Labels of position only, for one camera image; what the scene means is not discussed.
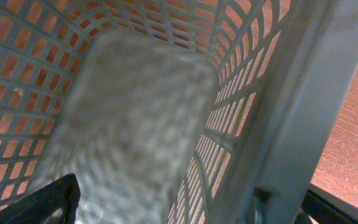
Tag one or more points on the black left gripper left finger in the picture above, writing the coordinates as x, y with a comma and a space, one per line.
64, 193

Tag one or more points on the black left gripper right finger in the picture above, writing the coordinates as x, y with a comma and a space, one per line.
319, 206

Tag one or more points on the dark grey plastic basket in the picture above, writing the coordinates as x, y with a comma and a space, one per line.
172, 111

